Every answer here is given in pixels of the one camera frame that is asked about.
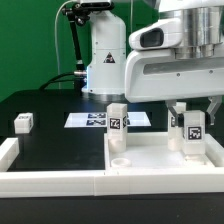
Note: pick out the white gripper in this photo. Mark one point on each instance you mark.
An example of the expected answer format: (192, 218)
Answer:
(155, 75)

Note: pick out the white square table top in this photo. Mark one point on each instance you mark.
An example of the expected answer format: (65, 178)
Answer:
(149, 150)

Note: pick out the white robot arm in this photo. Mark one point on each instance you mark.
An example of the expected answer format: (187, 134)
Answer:
(180, 56)

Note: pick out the white marker sheet with tags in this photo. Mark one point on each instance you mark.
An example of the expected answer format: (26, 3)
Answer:
(99, 119)

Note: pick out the white U-shaped obstacle fence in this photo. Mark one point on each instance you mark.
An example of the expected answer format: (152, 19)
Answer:
(121, 180)

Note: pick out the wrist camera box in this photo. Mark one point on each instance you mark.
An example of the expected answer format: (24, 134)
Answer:
(165, 33)

